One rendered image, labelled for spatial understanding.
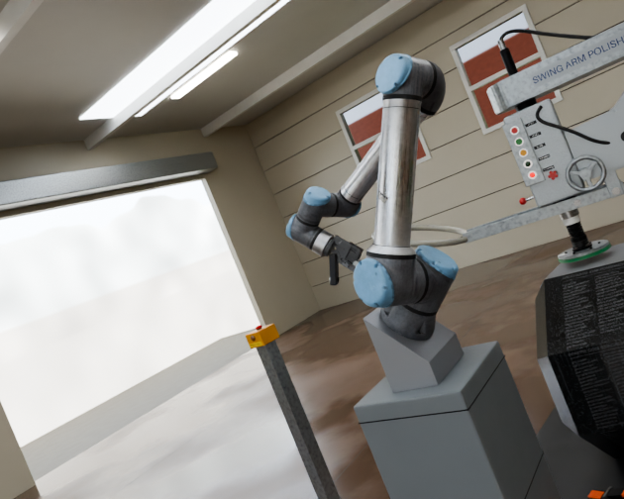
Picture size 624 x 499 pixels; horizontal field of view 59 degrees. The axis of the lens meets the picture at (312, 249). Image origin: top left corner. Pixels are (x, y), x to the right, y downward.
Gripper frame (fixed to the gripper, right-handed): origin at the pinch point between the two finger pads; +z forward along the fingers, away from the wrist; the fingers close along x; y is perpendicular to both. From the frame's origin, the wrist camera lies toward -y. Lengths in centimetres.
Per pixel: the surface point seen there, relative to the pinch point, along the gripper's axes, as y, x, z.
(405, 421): -30, -25, 32
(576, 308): 25, 43, 75
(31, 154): -149, 433, -506
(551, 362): 1, 39, 76
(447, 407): -18, -32, 40
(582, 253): 46, 56, 68
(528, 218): 49, 63, 42
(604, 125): 95, 48, 47
